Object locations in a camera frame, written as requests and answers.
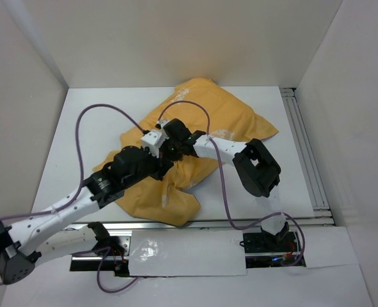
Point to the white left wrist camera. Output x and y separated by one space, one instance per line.
152 141

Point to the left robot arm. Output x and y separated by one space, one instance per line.
39 237

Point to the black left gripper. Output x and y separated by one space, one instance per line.
162 165

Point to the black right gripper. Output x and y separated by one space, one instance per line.
174 158

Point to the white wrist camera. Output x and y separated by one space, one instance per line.
152 141
161 123

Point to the white cover plate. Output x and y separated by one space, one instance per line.
175 253

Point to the aluminium side rail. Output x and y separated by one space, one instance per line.
321 208

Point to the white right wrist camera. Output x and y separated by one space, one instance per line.
161 123

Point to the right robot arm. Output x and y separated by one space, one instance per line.
258 171

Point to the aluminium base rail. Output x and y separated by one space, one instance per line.
316 221

